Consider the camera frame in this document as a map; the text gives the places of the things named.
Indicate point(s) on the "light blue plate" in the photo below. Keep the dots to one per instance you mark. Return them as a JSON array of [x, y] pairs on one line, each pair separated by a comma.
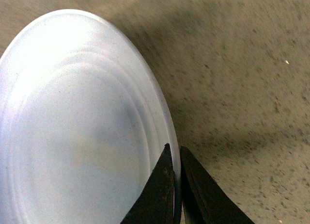
[[83, 123]]

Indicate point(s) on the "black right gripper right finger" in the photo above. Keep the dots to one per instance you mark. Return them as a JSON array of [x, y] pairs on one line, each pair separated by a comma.
[[204, 201]]

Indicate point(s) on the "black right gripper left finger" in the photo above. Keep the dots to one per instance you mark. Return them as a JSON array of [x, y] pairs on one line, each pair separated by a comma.
[[155, 205]]

